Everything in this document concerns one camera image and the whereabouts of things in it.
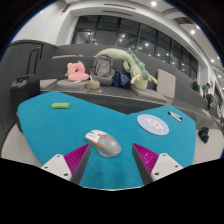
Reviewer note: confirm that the dark blue patterned bag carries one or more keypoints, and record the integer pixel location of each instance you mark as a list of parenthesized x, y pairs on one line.
[(120, 80)]

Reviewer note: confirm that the long green dragon plush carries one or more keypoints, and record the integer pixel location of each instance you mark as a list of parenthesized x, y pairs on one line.
[(137, 71)]

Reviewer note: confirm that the person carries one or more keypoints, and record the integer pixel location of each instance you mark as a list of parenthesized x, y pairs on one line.
[(208, 90)]

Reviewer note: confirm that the black bag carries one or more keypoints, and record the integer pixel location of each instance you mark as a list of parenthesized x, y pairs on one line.
[(203, 134)]

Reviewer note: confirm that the black capped marker pen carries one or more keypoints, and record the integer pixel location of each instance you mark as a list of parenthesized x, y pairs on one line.
[(173, 116)]

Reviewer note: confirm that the round ceiling lights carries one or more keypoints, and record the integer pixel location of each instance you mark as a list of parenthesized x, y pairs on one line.
[(153, 3)]

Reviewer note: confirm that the grey computer mouse orange accents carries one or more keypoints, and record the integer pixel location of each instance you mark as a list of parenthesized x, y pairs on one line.
[(106, 145)]

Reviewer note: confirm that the black wheeled suitcase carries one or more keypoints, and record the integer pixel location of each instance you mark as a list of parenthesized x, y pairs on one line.
[(24, 93)]

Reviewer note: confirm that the pink plush toy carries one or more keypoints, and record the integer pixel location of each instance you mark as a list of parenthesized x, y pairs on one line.
[(76, 71)]

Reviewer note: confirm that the grey backpack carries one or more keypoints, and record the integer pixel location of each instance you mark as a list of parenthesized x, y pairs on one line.
[(102, 70)]

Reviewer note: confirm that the round light blue mouse pad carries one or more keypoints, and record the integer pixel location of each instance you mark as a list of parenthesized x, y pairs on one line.
[(152, 124)]

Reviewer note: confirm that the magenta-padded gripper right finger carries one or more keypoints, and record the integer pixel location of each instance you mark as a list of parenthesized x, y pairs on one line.
[(163, 166)]

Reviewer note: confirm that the flat grey square cushion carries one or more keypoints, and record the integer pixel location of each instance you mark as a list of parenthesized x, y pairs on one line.
[(150, 94), (47, 83)]

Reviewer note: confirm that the small brown woven basket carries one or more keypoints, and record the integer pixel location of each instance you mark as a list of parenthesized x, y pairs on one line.
[(93, 84)]

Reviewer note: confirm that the upright beige square cushion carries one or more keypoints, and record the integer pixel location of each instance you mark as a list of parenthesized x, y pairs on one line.
[(166, 83)]

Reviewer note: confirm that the round grey seat cushion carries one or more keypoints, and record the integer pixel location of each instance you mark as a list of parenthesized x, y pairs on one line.
[(70, 84)]

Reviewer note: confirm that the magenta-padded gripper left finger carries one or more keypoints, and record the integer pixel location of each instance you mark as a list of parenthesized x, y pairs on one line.
[(60, 166)]

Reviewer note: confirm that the small green eraser block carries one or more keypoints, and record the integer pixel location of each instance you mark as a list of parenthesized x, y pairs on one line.
[(60, 105)]

